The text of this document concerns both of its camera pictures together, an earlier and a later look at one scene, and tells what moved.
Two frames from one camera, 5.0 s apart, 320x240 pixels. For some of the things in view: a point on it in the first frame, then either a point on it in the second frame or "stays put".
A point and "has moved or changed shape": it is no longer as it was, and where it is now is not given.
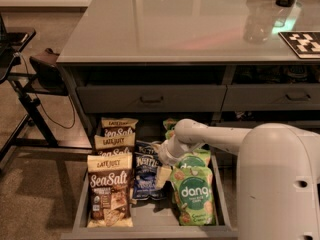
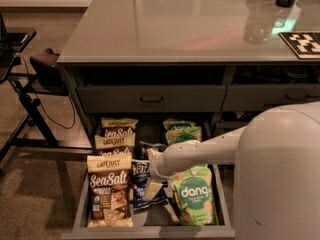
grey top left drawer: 153,99 stays put
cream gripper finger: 163,175 → 151,190
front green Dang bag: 194,196 stays put
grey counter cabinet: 239,55 stays put
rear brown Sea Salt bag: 118,126 stays put
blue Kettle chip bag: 147,161 has moved or changed shape
